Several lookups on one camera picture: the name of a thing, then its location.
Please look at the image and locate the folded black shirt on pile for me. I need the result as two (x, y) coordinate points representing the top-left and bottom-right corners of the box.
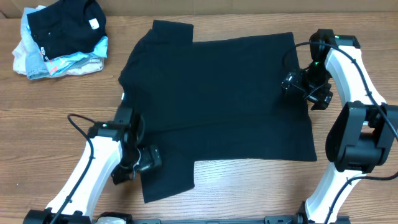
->
(27, 0), (106, 60)

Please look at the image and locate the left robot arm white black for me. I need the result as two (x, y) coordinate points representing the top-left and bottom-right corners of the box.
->
(23, 106), (162, 224)

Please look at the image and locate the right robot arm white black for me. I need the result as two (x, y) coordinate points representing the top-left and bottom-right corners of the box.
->
(265, 29), (397, 223)

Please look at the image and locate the grey denim garment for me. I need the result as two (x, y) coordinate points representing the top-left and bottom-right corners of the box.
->
(20, 7), (94, 80)

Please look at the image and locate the black t-shirt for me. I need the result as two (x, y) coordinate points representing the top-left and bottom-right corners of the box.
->
(119, 20), (317, 203)

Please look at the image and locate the light blue printed garment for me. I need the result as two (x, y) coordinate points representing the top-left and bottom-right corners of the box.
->
(40, 36), (108, 77)

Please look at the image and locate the pale pink garment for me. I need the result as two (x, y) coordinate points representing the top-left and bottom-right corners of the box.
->
(12, 4), (104, 77)

